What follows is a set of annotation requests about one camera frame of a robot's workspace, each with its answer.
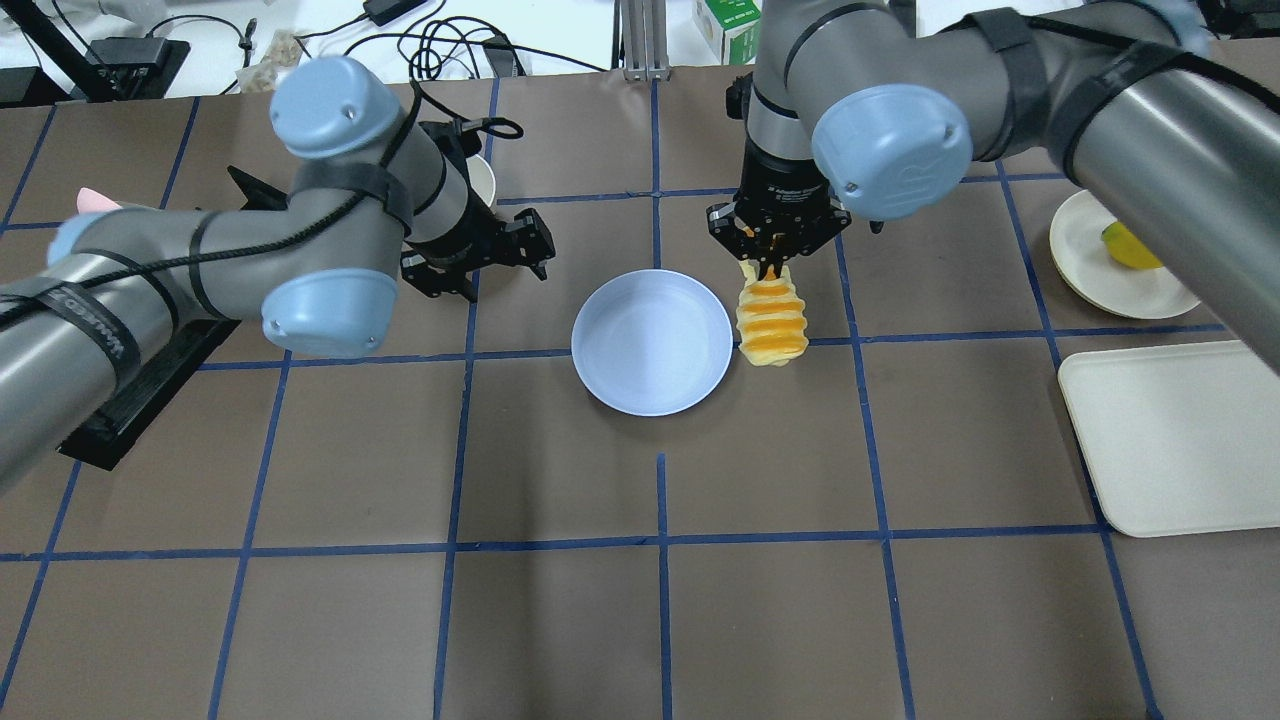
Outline cream plate with lemon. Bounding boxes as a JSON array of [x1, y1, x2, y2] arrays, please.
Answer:
[[1050, 191, 1201, 320]]

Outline cream rectangular tray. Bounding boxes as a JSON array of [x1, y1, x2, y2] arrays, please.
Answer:
[[1057, 340, 1279, 538]]

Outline aluminium frame post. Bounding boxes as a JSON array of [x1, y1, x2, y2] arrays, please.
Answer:
[[613, 1, 671, 82]]

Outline yellow lemon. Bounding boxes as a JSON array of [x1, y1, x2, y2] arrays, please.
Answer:
[[1100, 222, 1164, 272]]

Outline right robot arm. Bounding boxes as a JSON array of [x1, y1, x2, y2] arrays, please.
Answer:
[[707, 1, 1279, 366]]

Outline pink plate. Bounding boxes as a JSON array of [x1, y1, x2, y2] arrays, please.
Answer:
[[76, 187, 123, 214]]

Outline black dish rack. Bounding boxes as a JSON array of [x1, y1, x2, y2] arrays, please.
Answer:
[[58, 165, 301, 471]]

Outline black power adapter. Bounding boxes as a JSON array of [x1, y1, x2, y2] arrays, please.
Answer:
[[362, 0, 426, 27]]

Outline green white box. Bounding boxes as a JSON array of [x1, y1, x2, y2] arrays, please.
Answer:
[[692, 1, 762, 67]]

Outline cream bowl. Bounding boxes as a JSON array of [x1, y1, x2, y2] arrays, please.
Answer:
[[466, 154, 497, 209]]

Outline sliced yellow bread loaf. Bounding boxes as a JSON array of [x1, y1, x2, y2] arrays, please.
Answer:
[[735, 260, 809, 366]]

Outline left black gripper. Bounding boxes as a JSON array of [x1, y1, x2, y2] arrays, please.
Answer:
[[399, 120, 557, 304]]

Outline blue plate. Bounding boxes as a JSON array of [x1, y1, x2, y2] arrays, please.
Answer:
[[570, 269, 733, 416]]

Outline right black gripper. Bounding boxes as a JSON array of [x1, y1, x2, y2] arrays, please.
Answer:
[[707, 73, 852, 282]]

